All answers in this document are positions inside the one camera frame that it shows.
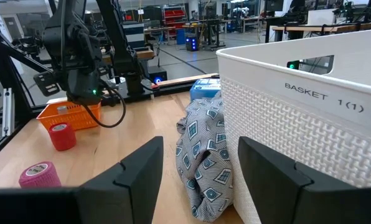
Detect wooden top desk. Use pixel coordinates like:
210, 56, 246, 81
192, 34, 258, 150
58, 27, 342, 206
271, 21, 371, 43

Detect wooden background table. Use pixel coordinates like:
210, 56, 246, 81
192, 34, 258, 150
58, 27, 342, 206
103, 48, 155, 63

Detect pink bandage roll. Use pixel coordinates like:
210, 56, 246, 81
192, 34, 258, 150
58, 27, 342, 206
18, 161, 62, 189

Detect black box with blue light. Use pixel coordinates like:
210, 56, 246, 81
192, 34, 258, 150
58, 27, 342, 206
148, 65, 168, 84

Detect white plastic laundry basket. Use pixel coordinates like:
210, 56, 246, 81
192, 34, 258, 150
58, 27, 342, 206
215, 27, 371, 224

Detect orange plastic basket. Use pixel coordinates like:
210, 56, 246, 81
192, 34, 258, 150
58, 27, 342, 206
36, 101, 102, 131

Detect black metal table frame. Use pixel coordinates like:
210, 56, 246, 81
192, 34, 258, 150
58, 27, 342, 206
0, 0, 220, 162

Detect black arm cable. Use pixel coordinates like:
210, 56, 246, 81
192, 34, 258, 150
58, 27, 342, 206
79, 79, 127, 129

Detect grey patterned cloth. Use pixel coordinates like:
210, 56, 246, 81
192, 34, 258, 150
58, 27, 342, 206
175, 93, 235, 223

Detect black box with green light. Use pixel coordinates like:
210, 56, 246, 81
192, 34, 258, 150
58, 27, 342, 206
286, 55, 334, 75

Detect blue white striped cabinet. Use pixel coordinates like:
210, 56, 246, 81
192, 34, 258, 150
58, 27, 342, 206
122, 21, 146, 49

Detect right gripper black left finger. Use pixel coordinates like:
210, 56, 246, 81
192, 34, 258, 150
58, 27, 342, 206
78, 136, 165, 224

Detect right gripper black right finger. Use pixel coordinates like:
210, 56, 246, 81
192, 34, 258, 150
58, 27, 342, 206
237, 136, 357, 224

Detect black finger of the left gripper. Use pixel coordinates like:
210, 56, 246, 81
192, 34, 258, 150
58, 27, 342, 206
32, 71, 61, 97

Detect silver aluminium frame bracket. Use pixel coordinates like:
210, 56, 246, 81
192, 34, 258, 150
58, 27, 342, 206
2, 88, 16, 137

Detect blue cardboard supply box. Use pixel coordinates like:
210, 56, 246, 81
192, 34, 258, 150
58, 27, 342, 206
189, 78, 222, 102

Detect red bandage roll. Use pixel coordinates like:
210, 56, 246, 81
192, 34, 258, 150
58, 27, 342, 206
47, 122, 77, 152

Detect red storage shelves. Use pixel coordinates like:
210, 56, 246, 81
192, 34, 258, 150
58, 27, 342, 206
162, 8, 186, 30

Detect computer tower with blue lights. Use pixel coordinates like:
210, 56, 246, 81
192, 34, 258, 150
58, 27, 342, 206
185, 34, 199, 52

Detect blue bin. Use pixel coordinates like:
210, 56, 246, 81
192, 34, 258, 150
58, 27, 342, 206
176, 28, 186, 45

